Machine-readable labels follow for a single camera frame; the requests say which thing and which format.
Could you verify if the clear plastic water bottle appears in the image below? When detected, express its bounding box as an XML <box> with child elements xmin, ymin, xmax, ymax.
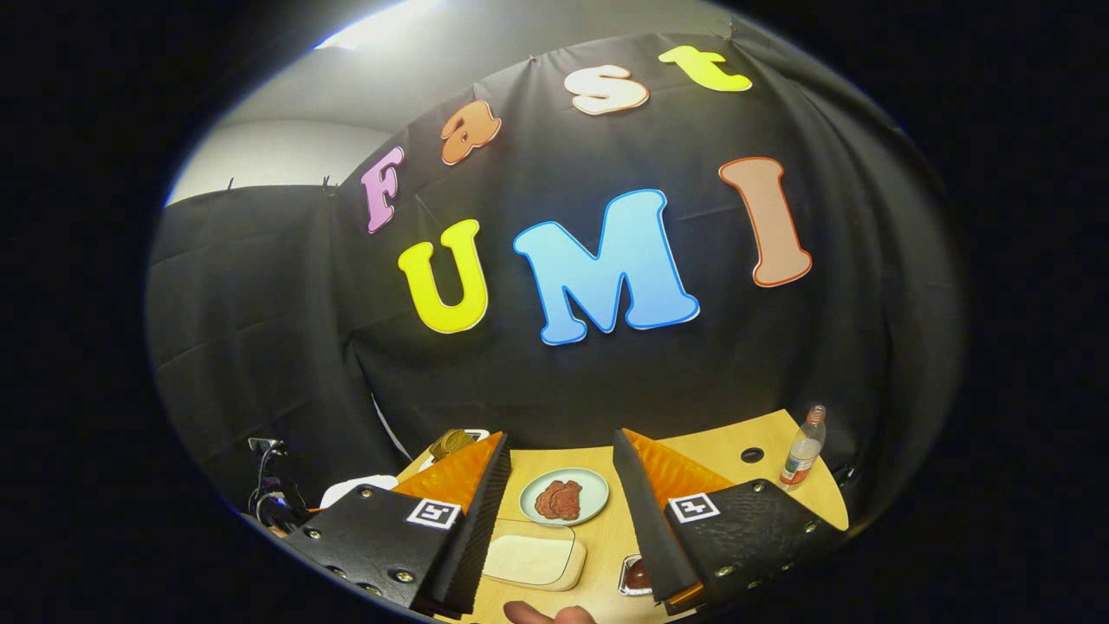
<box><xmin>778</xmin><ymin>405</ymin><xmax>827</xmax><ymax>492</ymax></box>

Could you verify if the metal wire chopstick holder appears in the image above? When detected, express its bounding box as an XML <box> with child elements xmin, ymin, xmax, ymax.
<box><xmin>618</xmin><ymin>555</ymin><xmax>652</xmax><ymax>597</ymax></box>

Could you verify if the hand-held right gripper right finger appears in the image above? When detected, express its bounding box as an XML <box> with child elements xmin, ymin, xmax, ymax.
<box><xmin>612</xmin><ymin>427</ymin><xmax>848</xmax><ymax>614</ymax></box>

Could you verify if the glass rice dish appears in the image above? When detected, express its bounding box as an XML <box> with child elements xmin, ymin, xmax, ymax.
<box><xmin>481</xmin><ymin>518</ymin><xmax>587</xmax><ymax>593</ymax></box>

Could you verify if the white rice cooker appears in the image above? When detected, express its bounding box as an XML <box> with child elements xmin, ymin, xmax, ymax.
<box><xmin>321</xmin><ymin>474</ymin><xmax>399</xmax><ymax>508</ymax></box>

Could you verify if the brown toast slice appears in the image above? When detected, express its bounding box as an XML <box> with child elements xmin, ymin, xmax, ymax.
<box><xmin>431</xmin><ymin>429</ymin><xmax>477</xmax><ymax>460</ymax></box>

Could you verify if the white toaster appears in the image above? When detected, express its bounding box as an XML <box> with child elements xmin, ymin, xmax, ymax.
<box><xmin>420</xmin><ymin>428</ymin><xmax>491</xmax><ymax>473</ymax></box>

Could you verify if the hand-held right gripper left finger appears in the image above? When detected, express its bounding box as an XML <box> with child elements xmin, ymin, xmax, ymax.
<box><xmin>282</xmin><ymin>431</ymin><xmax>512</xmax><ymax>618</ymax></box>

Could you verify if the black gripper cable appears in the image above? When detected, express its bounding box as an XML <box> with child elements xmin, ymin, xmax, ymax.
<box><xmin>248</xmin><ymin>438</ymin><xmax>291</xmax><ymax>512</ymax></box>

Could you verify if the pale green plate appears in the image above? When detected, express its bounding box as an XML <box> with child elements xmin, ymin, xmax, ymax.
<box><xmin>518</xmin><ymin>468</ymin><xmax>610</xmax><ymax>527</ymax></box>

